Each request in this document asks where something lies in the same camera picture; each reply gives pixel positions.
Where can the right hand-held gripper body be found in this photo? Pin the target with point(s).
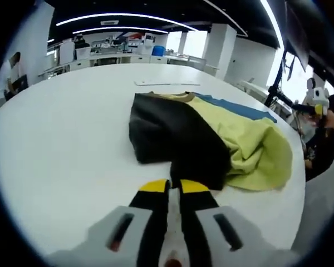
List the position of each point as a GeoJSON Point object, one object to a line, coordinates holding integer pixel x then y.
{"type": "Point", "coordinates": [320, 96]}

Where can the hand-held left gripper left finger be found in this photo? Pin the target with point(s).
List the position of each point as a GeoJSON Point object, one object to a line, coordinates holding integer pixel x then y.
{"type": "Point", "coordinates": [153, 205]}

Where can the white square pillar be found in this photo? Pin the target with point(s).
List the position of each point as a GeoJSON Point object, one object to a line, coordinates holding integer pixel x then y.
{"type": "Point", "coordinates": [222, 50]}
{"type": "Point", "coordinates": [36, 41]}

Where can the white side desk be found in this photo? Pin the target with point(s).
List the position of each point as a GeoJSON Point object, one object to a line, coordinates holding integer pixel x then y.
{"type": "Point", "coordinates": [256, 89]}

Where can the blue barrel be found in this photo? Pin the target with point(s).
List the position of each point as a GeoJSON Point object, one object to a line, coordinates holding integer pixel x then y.
{"type": "Point", "coordinates": [158, 51]}

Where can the black monitor stand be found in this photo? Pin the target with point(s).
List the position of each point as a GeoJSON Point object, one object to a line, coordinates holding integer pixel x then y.
{"type": "Point", "coordinates": [270, 93]}

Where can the large dark screen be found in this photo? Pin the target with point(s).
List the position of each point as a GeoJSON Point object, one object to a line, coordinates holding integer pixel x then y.
{"type": "Point", "coordinates": [296, 33]}

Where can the straight ceiling light strip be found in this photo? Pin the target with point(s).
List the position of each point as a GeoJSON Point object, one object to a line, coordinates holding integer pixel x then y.
{"type": "Point", "coordinates": [273, 19]}

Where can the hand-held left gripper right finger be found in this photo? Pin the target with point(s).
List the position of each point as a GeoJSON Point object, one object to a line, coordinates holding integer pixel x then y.
{"type": "Point", "coordinates": [200, 211]}

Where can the curved ceiling light strip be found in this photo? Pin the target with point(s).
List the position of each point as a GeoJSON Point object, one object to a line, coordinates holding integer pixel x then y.
{"type": "Point", "coordinates": [122, 14]}
{"type": "Point", "coordinates": [122, 27]}

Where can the white cabinet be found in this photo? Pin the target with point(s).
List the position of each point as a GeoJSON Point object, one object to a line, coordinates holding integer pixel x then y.
{"type": "Point", "coordinates": [66, 53]}

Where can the yellow blue grey garment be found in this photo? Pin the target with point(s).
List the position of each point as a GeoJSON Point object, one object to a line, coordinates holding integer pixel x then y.
{"type": "Point", "coordinates": [169, 130]}

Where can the white workbench row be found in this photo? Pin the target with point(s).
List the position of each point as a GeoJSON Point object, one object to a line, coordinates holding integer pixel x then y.
{"type": "Point", "coordinates": [114, 59]}

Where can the person's right hand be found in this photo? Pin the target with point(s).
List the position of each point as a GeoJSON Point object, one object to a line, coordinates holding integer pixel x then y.
{"type": "Point", "coordinates": [333, 120]}

